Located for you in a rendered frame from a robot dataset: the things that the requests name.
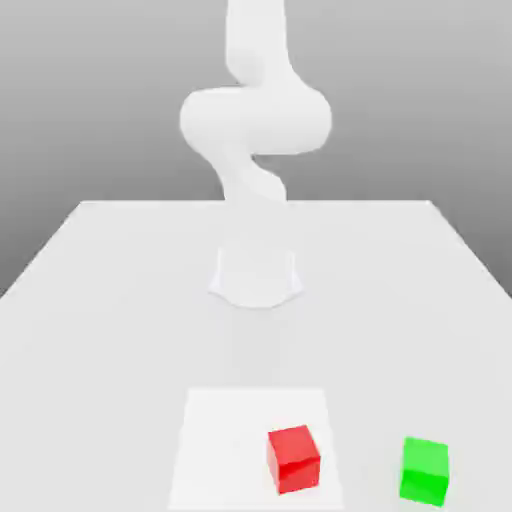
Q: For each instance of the small red cube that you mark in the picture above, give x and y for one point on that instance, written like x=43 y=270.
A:
x=294 y=456

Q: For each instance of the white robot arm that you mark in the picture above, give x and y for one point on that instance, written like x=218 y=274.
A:
x=256 y=120

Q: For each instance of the small green cube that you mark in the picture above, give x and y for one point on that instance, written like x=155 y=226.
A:
x=424 y=468

